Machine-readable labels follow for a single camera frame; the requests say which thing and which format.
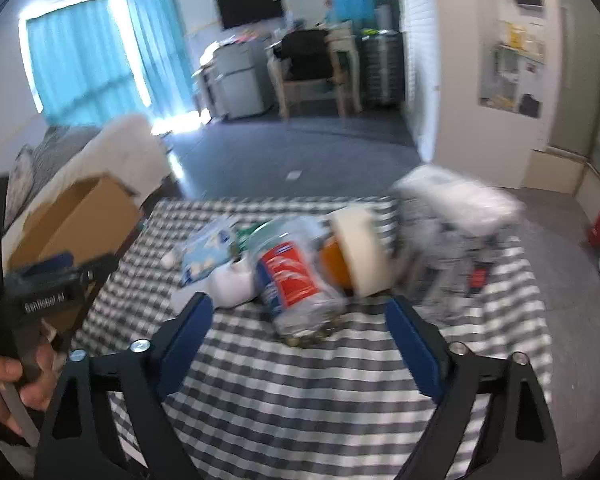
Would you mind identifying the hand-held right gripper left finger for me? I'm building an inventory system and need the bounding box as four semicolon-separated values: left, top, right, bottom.
34;291;215;480

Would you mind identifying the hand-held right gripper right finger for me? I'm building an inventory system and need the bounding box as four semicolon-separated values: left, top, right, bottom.
385;296;563;480

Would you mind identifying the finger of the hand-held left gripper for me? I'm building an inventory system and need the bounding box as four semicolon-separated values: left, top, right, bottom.
74;254;119;282
22;252;76;277

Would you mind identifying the brown cardboard box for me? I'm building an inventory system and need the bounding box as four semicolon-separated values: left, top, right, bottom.
7;175;146;342

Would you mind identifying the white plastic-wrapped package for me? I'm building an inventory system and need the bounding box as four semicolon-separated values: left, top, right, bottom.
394;210;527;313

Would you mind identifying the clear plastic bottle red label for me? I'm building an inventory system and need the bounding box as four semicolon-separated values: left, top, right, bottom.
249;216;352;350

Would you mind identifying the orange round container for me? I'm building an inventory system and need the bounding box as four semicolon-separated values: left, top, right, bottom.
320;237;357;297

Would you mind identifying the person's left hand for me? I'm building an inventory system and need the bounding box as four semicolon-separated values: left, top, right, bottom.
0;344;57;437

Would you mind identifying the small white bottle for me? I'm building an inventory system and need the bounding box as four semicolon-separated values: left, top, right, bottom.
207;259;257;309

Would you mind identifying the speckled grey pillow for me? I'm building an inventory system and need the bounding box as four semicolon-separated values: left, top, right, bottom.
5;144;37;227

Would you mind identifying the blue white packet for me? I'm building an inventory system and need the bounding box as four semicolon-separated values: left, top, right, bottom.
172;215;242;289

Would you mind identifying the grey white checkered cloth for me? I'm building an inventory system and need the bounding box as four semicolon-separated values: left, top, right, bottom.
72;197;553;480

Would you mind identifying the grey striped blanket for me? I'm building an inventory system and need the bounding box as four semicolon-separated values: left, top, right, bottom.
30;125;102;182

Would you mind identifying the bed with white cover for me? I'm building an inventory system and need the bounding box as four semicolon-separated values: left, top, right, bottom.
0;112;175;261

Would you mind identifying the cream tape roll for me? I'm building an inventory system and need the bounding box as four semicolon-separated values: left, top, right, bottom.
327;206;397;299

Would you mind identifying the green packet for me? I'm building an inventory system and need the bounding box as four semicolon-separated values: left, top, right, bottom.
234;222;262;252

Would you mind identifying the wide turquoise curtain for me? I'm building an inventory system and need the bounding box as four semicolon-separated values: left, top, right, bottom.
25;2;155;127

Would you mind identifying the small silver fridge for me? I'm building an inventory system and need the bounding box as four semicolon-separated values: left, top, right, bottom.
212;40;276;121

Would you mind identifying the narrow turquoise curtain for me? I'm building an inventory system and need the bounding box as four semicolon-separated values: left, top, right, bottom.
124;0;197;117

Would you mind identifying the wooden chair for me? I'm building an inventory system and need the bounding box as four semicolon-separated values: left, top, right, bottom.
272;27;347;121

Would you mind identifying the dark drawer cabinet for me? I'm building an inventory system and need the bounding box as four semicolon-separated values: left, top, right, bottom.
360;30;406;108

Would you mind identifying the white louvered door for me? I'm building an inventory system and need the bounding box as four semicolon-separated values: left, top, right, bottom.
394;0;442;157

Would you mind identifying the black jacket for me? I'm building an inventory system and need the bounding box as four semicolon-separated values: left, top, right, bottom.
279;27;337;82

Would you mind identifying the white dressing table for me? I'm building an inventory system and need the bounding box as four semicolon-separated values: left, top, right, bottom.
266;21;364;116

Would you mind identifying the oval white mirror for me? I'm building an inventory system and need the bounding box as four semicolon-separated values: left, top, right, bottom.
290;0;329;29

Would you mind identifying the black wall television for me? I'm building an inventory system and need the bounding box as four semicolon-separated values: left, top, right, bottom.
216;0;285;32

